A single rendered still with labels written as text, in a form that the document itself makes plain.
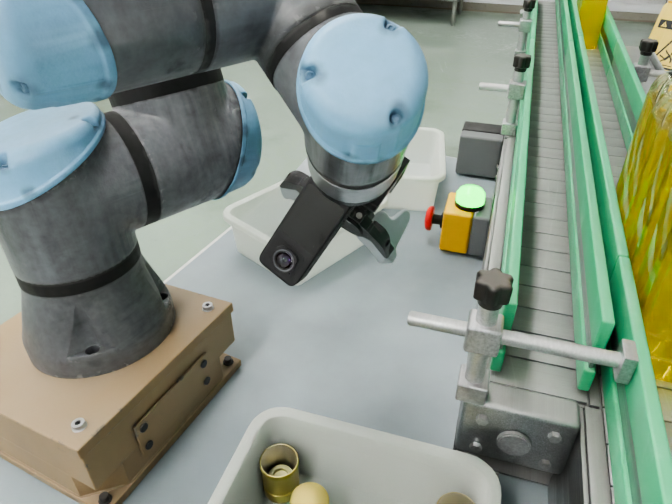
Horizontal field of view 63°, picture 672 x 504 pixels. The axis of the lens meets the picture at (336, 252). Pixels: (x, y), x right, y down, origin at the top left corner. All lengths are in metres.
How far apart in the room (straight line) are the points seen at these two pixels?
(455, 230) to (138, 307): 0.49
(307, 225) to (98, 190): 0.18
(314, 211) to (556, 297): 0.28
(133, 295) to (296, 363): 0.23
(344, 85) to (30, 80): 0.16
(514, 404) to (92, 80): 0.39
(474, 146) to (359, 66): 0.80
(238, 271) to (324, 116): 0.57
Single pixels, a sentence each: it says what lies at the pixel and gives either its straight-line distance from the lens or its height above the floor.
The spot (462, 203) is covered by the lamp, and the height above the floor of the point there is 0.84.
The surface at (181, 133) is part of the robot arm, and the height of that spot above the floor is 1.05.
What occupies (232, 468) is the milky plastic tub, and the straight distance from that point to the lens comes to 0.51.
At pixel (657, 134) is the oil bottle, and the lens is 0.58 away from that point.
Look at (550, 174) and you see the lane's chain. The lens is 0.89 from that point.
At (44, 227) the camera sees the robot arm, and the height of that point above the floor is 1.01.
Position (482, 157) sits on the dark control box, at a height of 0.80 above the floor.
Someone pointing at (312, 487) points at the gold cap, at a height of 0.81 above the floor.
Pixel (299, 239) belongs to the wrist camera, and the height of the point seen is 0.98.
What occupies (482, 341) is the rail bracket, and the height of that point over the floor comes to 0.96.
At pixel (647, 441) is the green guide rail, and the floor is 0.96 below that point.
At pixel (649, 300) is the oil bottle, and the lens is 0.52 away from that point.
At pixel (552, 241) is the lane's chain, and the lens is 0.72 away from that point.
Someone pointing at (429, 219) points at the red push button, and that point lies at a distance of 0.88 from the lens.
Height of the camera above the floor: 1.26
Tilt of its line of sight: 35 degrees down
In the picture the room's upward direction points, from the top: straight up
